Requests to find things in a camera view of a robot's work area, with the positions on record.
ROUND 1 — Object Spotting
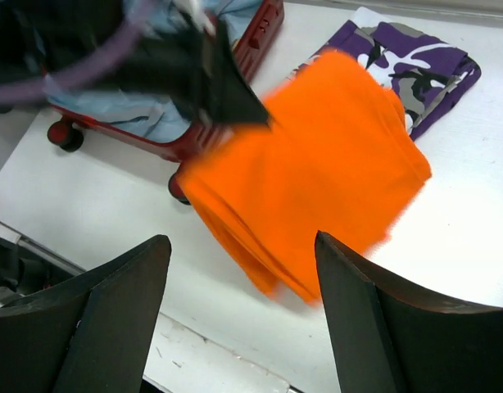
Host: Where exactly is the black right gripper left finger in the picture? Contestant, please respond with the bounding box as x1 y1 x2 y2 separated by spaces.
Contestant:
0 235 172 392

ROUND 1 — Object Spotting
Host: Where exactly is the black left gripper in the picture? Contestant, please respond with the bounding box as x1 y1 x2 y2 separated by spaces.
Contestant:
91 16 270 126

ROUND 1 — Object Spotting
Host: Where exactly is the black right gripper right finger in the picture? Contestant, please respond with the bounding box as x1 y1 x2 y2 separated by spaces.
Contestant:
315 232 503 392

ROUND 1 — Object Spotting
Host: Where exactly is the red hard-shell suitcase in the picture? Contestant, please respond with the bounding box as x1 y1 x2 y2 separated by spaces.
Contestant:
29 0 286 206

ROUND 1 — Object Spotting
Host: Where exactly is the orange garment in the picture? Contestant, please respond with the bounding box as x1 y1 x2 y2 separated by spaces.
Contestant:
178 50 431 303

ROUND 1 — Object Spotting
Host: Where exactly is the purple camouflage folded garment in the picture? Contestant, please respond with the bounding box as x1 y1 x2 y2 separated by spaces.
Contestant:
322 7 482 140

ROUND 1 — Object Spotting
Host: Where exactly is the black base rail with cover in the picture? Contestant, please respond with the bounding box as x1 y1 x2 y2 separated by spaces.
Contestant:
0 237 83 306

